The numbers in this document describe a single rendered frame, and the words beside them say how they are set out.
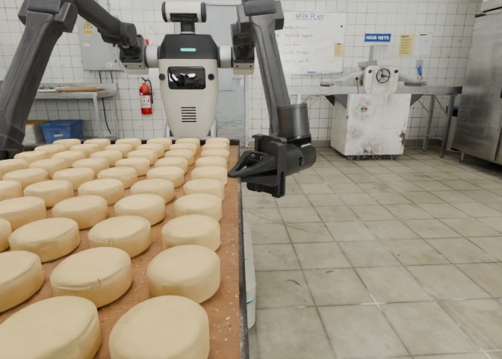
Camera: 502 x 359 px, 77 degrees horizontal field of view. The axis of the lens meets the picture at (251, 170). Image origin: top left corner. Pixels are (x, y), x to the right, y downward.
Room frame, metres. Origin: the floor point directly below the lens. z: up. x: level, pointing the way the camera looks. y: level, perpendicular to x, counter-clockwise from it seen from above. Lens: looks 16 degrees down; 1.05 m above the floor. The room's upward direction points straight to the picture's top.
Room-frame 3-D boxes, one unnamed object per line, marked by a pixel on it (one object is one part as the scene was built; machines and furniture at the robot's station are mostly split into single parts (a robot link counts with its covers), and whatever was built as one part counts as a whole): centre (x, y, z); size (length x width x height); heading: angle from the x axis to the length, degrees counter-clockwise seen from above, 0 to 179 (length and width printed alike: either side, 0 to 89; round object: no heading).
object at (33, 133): (4.22, 3.00, 0.36); 0.47 x 0.38 x 0.26; 4
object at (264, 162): (0.48, 0.00, 0.89); 0.09 x 0.07 x 0.07; 138
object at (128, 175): (0.41, 0.18, 0.91); 0.05 x 0.05 x 0.02
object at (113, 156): (0.52, 0.25, 0.91); 0.05 x 0.05 x 0.02
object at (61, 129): (4.25, 2.55, 0.36); 0.47 x 0.38 x 0.26; 6
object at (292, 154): (0.54, -0.05, 0.90); 0.07 x 0.07 x 0.10; 48
